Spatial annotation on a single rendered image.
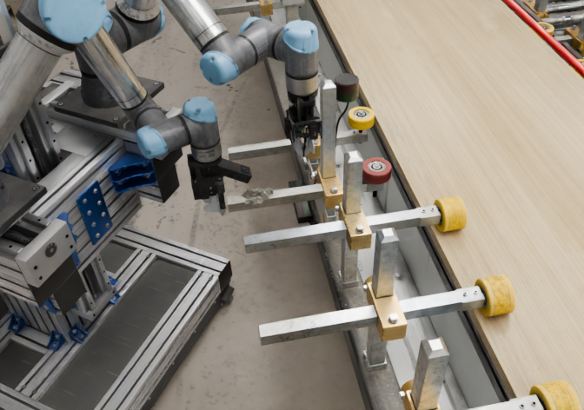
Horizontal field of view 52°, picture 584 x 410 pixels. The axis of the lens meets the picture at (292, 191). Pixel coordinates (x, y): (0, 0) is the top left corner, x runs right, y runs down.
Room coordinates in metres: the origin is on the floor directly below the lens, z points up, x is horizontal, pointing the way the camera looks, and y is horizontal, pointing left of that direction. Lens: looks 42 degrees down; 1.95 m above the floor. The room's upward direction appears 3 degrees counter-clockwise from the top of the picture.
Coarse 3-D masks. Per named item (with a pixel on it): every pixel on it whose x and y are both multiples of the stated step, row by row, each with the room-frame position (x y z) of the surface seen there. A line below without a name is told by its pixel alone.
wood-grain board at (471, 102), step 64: (320, 0) 2.31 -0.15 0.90; (384, 0) 2.28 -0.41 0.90; (448, 0) 2.25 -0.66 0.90; (384, 64) 1.78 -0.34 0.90; (448, 64) 1.76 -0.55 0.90; (512, 64) 1.74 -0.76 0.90; (384, 128) 1.42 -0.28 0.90; (448, 128) 1.41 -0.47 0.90; (512, 128) 1.39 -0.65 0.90; (576, 128) 1.37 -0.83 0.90; (448, 192) 1.13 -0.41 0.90; (512, 192) 1.12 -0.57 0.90; (576, 192) 1.10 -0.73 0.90; (448, 256) 0.91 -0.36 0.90; (512, 256) 0.90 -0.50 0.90; (576, 256) 0.89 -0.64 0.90; (512, 320) 0.73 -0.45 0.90; (576, 320) 0.72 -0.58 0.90; (512, 384) 0.58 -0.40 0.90; (576, 384) 0.58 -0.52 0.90
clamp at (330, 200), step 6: (318, 168) 1.30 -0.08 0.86; (318, 174) 1.27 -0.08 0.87; (336, 174) 1.26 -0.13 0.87; (318, 180) 1.27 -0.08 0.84; (324, 180) 1.24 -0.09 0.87; (330, 180) 1.23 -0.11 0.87; (336, 180) 1.23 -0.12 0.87; (324, 186) 1.21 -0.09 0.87; (330, 186) 1.21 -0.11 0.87; (336, 186) 1.21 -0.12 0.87; (324, 192) 1.19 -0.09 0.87; (342, 192) 1.18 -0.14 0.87; (324, 198) 1.19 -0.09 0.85; (330, 198) 1.17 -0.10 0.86; (336, 198) 1.17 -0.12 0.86; (330, 204) 1.17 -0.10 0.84; (336, 204) 1.17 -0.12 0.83
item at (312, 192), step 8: (320, 184) 1.23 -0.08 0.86; (368, 184) 1.22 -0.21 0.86; (280, 192) 1.21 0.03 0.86; (288, 192) 1.20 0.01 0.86; (296, 192) 1.20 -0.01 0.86; (304, 192) 1.20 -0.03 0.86; (312, 192) 1.20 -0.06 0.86; (320, 192) 1.20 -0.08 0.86; (232, 200) 1.18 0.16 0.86; (240, 200) 1.18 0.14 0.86; (264, 200) 1.18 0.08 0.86; (272, 200) 1.18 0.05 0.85; (280, 200) 1.19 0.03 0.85; (288, 200) 1.19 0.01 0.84; (296, 200) 1.19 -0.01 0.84; (304, 200) 1.20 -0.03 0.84; (232, 208) 1.17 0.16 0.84; (240, 208) 1.17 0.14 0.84; (248, 208) 1.17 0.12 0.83
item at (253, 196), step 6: (246, 192) 1.20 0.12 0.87; (252, 192) 1.20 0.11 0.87; (258, 192) 1.19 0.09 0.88; (264, 192) 1.19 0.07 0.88; (270, 192) 1.20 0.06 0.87; (246, 198) 1.19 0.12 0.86; (252, 198) 1.17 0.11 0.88; (258, 198) 1.18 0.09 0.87; (264, 198) 1.18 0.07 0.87; (252, 204) 1.16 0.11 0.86
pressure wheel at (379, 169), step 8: (368, 160) 1.27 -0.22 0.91; (376, 160) 1.27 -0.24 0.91; (384, 160) 1.27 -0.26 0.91; (368, 168) 1.24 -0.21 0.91; (376, 168) 1.23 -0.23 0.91; (384, 168) 1.23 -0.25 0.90; (368, 176) 1.21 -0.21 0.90; (376, 176) 1.20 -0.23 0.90; (384, 176) 1.21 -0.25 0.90; (376, 184) 1.20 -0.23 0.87; (376, 192) 1.24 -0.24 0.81
